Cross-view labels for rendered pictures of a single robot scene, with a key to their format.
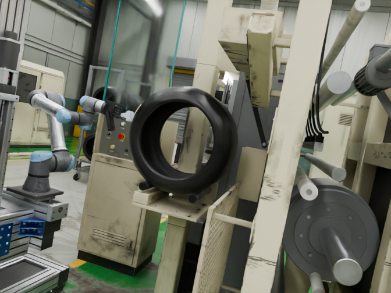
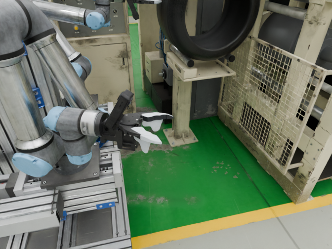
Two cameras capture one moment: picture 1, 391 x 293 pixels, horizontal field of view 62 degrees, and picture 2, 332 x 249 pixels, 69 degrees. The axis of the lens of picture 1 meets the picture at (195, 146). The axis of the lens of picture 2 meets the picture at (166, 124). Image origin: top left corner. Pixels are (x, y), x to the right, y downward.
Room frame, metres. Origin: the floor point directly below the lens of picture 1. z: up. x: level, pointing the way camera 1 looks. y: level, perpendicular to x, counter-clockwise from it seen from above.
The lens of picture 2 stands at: (0.60, 1.11, 1.44)
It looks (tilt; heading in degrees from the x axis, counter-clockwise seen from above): 35 degrees down; 328
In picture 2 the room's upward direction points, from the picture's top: straight up
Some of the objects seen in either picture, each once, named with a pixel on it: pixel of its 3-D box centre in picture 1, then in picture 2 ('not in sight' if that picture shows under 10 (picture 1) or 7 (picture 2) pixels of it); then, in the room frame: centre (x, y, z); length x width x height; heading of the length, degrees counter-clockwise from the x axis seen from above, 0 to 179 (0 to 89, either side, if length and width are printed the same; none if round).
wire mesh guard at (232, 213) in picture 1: (216, 259); (254, 93); (1.54, -0.20, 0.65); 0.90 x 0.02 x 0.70; 166
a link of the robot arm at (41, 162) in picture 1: (41, 162); (72, 77); (1.93, 0.89, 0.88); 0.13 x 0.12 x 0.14; 147
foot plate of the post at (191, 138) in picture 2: not in sight; (180, 134); (2.10, 0.01, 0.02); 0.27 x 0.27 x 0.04; 76
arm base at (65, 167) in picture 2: not in sight; (69, 152); (1.45, 1.05, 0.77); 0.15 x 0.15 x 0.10
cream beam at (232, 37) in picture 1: (254, 47); not in sight; (1.65, -0.20, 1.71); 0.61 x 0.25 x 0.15; 166
